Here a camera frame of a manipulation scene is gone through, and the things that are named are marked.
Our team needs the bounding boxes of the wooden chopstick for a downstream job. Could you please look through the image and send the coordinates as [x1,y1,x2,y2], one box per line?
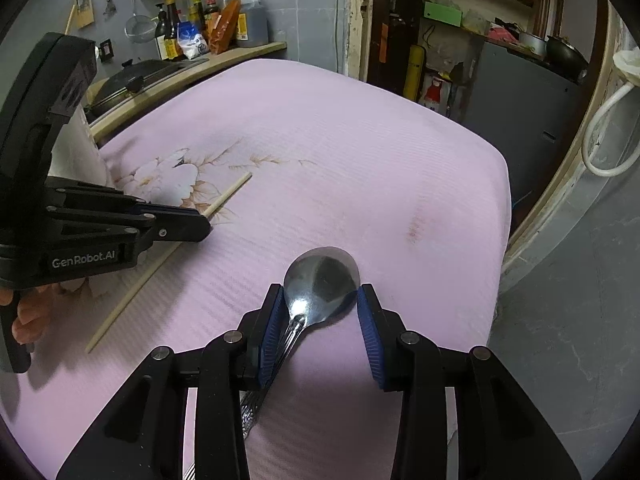
[63,3,76,35]
[85,172,253,354]

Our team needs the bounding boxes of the small steel spoon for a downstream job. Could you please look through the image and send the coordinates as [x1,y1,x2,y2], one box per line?
[184,246,362,480]

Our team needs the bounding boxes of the left hand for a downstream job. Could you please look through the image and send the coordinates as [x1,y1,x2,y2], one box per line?
[12,284,62,344]

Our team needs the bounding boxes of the white plastic utensil basket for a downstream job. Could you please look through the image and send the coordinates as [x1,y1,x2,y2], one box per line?
[49,105,114,188]

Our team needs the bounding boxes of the wooden cutting board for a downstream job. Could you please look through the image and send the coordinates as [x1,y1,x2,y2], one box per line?
[75,0,94,29]

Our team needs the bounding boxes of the black wok with lid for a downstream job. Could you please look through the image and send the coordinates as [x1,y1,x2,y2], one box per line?
[84,60,192,122]

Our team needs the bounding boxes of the hanging mesh strainer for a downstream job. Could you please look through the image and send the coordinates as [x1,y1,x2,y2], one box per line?
[124,0,155,44]

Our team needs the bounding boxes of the dark soy sauce bottle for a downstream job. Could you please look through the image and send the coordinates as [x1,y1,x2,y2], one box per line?
[154,3,171,61]

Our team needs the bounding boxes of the white salt bag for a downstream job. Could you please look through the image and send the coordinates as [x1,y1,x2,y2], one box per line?
[178,22,209,60]

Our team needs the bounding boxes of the pink floral tablecloth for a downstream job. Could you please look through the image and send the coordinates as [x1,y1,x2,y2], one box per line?
[1,58,511,479]

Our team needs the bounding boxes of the orange spice bag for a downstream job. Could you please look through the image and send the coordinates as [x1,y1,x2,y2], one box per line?
[209,0,241,54]

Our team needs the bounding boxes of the large dark oil jug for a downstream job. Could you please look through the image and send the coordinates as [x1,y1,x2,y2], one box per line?
[236,0,269,48]

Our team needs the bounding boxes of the grey cabinet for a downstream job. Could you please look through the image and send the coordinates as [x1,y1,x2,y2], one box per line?
[461,42,580,203]

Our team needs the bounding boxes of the white rubber gloves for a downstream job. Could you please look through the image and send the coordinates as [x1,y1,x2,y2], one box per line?
[613,47,640,89]

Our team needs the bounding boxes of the white hose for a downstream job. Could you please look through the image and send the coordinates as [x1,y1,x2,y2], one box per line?
[580,81,640,179]

